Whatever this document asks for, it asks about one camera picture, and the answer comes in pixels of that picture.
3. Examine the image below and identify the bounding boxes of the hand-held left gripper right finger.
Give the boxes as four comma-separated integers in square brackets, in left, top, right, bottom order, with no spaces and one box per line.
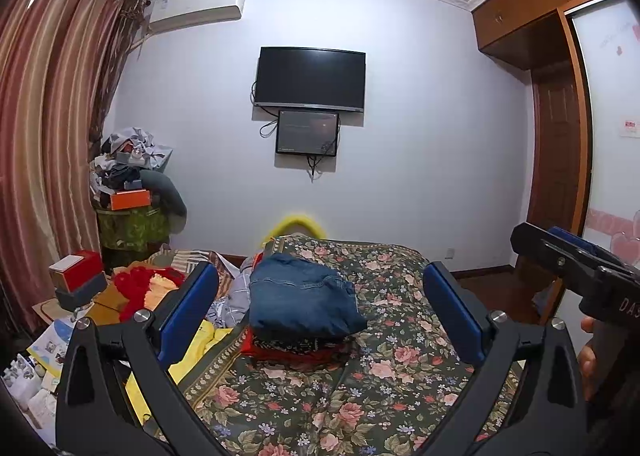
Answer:
[422,261,588,456]

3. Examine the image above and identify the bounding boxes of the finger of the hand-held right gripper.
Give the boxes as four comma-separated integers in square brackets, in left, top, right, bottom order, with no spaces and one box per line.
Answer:
[510,222,628,289]
[546,225,628,267]

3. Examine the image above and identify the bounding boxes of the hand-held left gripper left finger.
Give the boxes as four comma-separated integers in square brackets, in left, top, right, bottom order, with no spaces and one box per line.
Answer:
[55,261,228,456]

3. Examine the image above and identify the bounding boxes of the blue denim jeans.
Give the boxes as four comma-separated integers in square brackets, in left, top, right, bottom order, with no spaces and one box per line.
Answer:
[248,253,368,342]

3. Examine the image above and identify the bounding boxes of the white patterned clothes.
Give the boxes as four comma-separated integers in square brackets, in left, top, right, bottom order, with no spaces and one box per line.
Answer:
[207,256,261,329]

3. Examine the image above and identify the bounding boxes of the person's right hand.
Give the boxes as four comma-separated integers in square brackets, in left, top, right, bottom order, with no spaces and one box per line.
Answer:
[576,316,599,400]

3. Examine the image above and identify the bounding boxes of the peach knitted cloth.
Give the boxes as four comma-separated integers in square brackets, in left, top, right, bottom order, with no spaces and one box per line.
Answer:
[145,273,181,307]

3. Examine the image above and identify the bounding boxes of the yellow cloth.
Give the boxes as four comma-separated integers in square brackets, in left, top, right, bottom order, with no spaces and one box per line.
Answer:
[125,321,246,427]

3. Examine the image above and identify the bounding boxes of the striped cloth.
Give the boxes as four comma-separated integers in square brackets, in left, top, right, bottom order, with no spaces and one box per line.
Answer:
[150,249,221,277]

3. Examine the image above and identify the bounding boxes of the red knitted cloth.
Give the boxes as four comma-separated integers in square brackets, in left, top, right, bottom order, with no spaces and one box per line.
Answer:
[114,266,186,322]

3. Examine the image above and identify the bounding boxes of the brown cardboard sheet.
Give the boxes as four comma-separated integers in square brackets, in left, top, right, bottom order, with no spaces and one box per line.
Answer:
[32,281,131,327]

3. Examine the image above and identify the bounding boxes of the wooden door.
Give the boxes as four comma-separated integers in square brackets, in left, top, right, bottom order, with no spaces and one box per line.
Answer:
[527,61,576,237]

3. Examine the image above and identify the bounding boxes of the green patterned cover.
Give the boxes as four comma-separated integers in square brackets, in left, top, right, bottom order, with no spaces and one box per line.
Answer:
[96,203,171,262]

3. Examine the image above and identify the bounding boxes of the dark floral blanket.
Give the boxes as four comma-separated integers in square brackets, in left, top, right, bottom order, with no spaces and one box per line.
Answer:
[145,233,526,456]

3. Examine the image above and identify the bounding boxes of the grey box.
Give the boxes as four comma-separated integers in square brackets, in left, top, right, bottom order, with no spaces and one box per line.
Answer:
[54,273,108,309]

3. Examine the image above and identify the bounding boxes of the dark patterned cloth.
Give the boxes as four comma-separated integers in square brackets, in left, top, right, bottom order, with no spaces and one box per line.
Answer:
[255,333,346,352]

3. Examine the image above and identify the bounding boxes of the red and white box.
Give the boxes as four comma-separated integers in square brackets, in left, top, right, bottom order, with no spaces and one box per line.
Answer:
[48,249,104,289]

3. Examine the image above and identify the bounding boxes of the orange box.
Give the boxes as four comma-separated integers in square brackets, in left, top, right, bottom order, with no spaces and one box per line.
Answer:
[109,189,152,211]

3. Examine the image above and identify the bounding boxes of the pile of paper leaflets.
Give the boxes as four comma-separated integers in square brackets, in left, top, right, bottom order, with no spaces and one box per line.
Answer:
[0,319,76,432]

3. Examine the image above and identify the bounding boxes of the pile of mixed clutter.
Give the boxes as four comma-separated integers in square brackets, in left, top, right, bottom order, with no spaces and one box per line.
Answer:
[90,125,175,197]

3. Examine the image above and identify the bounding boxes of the striped brown curtain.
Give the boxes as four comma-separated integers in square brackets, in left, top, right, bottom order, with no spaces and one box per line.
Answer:
[0,0,151,337]

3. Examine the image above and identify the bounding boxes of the wooden wardrobe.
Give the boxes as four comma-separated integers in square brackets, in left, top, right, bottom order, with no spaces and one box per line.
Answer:
[470,0,640,327]

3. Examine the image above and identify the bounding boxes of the white air conditioner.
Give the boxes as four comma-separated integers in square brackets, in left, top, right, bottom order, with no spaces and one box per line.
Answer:
[147,0,247,34]

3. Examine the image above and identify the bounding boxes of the yellow ring cushion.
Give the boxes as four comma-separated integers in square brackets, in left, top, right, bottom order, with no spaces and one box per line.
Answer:
[265,215,326,239]

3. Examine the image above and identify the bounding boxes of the black hanging cable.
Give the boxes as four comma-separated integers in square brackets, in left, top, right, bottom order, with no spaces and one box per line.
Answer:
[306,136,342,183]

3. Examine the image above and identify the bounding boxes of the small black wall monitor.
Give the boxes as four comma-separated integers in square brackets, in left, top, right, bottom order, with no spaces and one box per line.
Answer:
[276,109,341,157]

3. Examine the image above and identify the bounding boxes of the black wall television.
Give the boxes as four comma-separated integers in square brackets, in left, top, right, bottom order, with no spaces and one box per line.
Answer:
[252,46,367,114]

